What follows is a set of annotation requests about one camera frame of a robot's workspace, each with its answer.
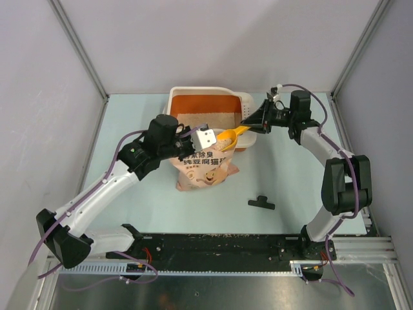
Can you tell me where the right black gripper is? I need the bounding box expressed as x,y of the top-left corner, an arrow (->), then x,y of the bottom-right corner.
241,99 -> 296,134

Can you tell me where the yellow plastic scoop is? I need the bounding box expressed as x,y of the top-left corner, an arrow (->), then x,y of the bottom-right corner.
216,126 -> 250,152

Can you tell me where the pink cat litter bag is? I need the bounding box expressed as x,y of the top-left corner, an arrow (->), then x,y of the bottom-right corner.
170,144 -> 239,191

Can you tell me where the white orange litter box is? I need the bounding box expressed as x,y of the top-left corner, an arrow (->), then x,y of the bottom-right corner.
163,87 -> 257,134

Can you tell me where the black bag clip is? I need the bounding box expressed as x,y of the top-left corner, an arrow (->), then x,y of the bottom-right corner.
248,195 -> 276,210

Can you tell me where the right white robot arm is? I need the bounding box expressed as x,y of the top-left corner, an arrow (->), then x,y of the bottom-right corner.
241,85 -> 372,259

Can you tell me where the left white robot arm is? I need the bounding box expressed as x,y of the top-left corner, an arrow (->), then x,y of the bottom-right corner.
36,114 -> 198,269

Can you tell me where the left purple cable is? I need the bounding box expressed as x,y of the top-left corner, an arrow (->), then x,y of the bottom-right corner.
27,122 -> 209,291

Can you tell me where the purple cable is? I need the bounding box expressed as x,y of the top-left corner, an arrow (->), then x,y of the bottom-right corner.
279,83 -> 362,297
27,122 -> 209,291

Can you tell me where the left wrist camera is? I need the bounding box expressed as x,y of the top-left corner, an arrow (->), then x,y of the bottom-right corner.
190,125 -> 217,152

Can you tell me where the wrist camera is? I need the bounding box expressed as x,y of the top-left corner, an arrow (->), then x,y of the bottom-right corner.
190,125 -> 217,152
267,84 -> 283,102

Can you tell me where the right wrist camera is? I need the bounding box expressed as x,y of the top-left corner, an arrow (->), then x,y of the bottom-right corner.
267,84 -> 283,102

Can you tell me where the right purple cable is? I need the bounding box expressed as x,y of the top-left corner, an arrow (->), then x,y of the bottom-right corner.
279,83 -> 362,297

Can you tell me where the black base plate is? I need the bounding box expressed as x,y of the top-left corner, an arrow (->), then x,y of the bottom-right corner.
126,233 -> 337,273

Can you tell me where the grey cable duct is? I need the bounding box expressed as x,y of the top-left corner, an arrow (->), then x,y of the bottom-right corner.
60,262 -> 150,274

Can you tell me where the aluminium frame rail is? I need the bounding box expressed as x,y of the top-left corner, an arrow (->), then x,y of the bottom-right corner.
46,234 -> 401,263

